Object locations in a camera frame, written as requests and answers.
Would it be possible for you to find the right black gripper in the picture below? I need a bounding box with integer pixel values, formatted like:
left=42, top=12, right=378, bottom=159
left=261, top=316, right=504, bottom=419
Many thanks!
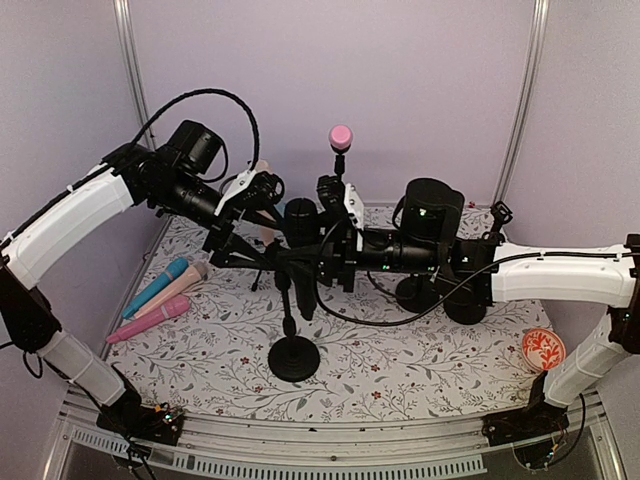
left=276, top=209, right=440, bottom=293

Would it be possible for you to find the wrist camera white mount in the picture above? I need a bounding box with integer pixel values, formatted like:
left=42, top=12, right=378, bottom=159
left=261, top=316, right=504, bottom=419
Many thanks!
left=214, top=169, right=257, bottom=217
left=344, top=183, right=364, bottom=229

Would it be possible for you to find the aluminium frame post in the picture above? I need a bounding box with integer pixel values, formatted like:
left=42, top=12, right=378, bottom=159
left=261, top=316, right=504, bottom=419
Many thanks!
left=492, top=0, right=550, bottom=203
left=112, top=0, right=150, bottom=126

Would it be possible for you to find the black microphone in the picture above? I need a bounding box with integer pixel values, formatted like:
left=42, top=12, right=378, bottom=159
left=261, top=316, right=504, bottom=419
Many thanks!
left=284, top=198, right=320, bottom=321

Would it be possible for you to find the red white patterned bowl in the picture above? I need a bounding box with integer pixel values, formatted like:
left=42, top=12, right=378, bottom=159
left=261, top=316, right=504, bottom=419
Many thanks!
left=521, top=328, right=567, bottom=372

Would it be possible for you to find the front aluminium rail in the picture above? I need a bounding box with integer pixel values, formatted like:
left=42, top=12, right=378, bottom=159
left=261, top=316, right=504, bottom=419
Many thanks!
left=43, top=389, right=627, bottom=479

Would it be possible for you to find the black tripod shockmount stand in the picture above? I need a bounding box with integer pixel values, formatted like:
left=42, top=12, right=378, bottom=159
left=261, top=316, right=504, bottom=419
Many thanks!
left=247, top=159, right=291, bottom=294

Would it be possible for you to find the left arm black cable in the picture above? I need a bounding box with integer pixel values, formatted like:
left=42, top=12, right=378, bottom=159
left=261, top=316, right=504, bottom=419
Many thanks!
left=130, top=88, right=261, bottom=166

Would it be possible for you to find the blue microphone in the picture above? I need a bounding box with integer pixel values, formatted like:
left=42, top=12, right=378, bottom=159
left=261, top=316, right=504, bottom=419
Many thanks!
left=122, top=257, right=189, bottom=319

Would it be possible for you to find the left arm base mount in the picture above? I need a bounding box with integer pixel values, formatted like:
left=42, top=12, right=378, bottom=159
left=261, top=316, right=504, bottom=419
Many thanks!
left=96, top=396, right=184, bottom=446

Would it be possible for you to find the floral table mat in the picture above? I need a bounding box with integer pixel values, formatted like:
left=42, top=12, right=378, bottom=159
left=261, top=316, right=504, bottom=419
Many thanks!
left=99, top=205, right=571, bottom=421

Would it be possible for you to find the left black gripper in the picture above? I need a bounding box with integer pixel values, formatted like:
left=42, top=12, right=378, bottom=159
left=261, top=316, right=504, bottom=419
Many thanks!
left=153, top=167, right=288, bottom=270

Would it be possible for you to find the left aluminium frame post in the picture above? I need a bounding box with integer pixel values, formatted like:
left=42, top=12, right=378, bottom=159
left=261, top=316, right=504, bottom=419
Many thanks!
left=112, top=0, right=150, bottom=126

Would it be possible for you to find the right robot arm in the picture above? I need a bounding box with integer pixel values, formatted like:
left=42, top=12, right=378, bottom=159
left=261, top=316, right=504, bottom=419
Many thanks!
left=314, top=176, right=639, bottom=436

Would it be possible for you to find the pink microphone back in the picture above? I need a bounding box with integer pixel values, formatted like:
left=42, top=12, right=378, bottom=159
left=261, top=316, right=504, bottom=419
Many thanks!
left=328, top=125, right=353, bottom=152

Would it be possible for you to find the beige microphone in shockmount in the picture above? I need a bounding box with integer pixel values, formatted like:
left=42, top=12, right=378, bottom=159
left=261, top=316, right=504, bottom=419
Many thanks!
left=252, top=158, right=279, bottom=244

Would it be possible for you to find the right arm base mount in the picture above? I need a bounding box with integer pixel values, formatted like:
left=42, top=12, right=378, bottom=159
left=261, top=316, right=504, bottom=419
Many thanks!
left=481, top=372, right=569, bottom=446

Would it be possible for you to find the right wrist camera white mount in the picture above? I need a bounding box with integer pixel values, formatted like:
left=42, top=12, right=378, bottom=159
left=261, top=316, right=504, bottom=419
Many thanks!
left=344, top=183, right=364, bottom=229

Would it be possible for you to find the right aluminium frame post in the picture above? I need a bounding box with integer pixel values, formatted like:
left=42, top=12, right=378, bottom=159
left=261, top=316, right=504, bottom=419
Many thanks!
left=492, top=0, right=550, bottom=203

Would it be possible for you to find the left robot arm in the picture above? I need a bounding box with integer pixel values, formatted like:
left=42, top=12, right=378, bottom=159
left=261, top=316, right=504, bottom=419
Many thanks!
left=1, top=121, right=275, bottom=434

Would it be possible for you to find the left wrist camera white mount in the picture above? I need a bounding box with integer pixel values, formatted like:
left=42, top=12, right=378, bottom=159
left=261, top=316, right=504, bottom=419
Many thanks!
left=214, top=169, right=257, bottom=217

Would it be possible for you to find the beige pink microphone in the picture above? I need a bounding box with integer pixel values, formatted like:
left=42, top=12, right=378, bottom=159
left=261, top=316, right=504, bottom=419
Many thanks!
left=134, top=262, right=209, bottom=319

